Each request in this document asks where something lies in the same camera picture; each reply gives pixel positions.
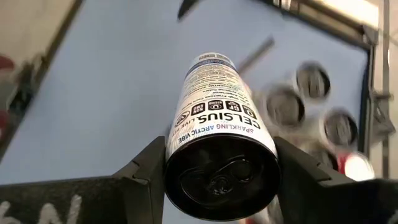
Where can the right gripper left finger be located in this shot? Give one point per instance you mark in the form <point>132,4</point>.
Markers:
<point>146,193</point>

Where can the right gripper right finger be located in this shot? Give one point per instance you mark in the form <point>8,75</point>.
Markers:
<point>298,189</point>

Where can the red Coca-Cola can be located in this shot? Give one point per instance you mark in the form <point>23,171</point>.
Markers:
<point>357,168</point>

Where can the Celsius Arctic Vibe can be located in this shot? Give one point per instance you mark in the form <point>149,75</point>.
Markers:
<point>217,93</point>

